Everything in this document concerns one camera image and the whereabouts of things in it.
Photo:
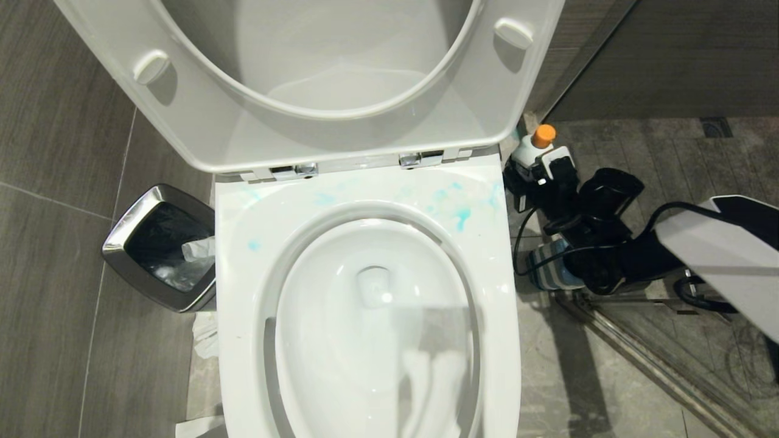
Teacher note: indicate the black bin bag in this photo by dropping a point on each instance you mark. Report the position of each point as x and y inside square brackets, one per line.
[155, 243]

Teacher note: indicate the chrome trash bin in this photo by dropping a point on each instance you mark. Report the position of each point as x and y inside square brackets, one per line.
[125, 234]

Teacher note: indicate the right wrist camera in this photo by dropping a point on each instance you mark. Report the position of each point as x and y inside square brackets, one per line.
[557, 159]

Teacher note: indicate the white paper scrap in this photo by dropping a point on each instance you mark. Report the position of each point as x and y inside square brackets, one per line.
[201, 427]
[207, 337]

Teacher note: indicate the crumpled white tissue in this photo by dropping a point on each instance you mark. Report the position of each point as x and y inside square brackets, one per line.
[199, 249]

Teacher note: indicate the dark floor drain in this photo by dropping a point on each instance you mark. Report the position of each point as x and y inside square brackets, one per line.
[716, 127]

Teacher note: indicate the white cleaner bottle orange cap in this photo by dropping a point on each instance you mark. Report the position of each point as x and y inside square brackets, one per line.
[528, 149]

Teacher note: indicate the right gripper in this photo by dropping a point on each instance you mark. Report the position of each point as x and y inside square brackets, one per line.
[551, 190]

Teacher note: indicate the striped teal toilet brush holder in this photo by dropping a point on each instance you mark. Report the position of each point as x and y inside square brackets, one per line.
[548, 271]

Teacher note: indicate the white toilet bowl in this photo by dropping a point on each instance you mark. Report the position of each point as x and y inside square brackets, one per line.
[365, 201]

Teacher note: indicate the metal shower door track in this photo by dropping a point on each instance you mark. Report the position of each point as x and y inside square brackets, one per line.
[645, 359]

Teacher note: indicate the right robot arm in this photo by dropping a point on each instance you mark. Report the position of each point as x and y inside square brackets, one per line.
[718, 243]

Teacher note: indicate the chrome toilet seat hinge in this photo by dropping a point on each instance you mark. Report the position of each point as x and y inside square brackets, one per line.
[306, 169]
[412, 159]

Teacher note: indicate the white toilet lid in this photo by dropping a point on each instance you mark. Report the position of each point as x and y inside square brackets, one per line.
[341, 48]

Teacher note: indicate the white toilet seat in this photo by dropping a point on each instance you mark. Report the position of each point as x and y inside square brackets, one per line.
[201, 115]

